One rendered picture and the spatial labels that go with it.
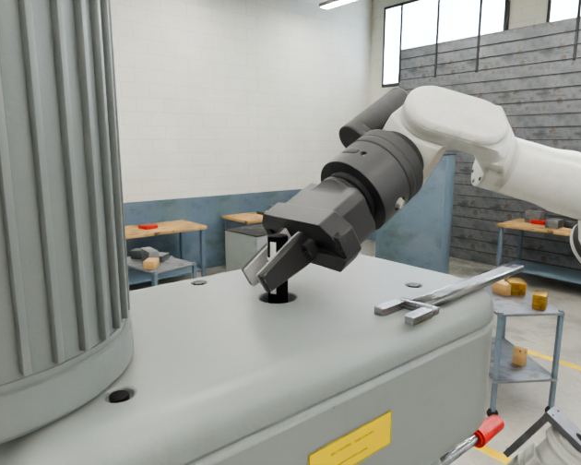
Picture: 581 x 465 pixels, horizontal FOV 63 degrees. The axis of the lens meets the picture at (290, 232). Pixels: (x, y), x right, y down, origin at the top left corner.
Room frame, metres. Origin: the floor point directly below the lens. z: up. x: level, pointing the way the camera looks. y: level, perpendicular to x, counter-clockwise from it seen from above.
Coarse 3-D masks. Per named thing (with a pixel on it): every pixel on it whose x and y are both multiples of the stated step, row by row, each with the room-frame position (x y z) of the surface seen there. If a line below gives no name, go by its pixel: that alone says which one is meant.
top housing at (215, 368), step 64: (192, 320) 0.38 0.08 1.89; (256, 320) 0.38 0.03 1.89; (320, 320) 0.38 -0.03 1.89; (384, 320) 0.38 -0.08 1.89; (448, 320) 0.41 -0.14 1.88; (128, 384) 0.27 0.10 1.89; (192, 384) 0.27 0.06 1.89; (256, 384) 0.28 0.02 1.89; (320, 384) 0.30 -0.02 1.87; (384, 384) 0.35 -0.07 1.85; (448, 384) 0.41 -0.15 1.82; (0, 448) 0.23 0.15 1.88; (64, 448) 0.21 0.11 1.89; (128, 448) 0.22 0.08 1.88; (192, 448) 0.24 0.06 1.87; (256, 448) 0.27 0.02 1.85; (320, 448) 0.30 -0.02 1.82; (384, 448) 0.35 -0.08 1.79; (448, 448) 0.41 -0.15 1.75
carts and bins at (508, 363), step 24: (144, 264) 4.52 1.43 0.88; (168, 264) 4.73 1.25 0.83; (192, 264) 4.73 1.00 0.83; (504, 288) 3.69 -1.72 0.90; (504, 312) 3.31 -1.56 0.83; (528, 312) 3.31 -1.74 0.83; (552, 312) 3.31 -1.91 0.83; (504, 360) 3.62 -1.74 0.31; (528, 360) 3.62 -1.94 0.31; (552, 360) 3.34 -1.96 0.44; (552, 384) 3.31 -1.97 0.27
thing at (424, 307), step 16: (496, 272) 0.51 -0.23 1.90; (512, 272) 0.52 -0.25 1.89; (448, 288) 0.44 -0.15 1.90; (464, 288) 0.45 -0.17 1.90; (480, 288) 0.47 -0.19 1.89; (384, 304) 0.40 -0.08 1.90; (400, 304) 0.41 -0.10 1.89; (416, 304) 0.40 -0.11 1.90; (432, 304) 0.40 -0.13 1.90; (416, 320) 0.37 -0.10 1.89
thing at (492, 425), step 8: (496, 416) 0.53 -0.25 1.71; (488, 424) 0.51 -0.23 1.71; (496, 424) 0.52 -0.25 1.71; (480, 432) 0.50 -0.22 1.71; (488, 432) 0.50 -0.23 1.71; (496, 432) 0.51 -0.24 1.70; (472, 440) 0.49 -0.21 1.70; (480, 440) 0.49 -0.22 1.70; (488, 440) 0.50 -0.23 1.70; (456, 448) 0.47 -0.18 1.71; (464, 448) 0.48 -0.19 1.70; (448, 456) 0.46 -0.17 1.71; (456, 456) 0.47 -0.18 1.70; (448, 464) 0.46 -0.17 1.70
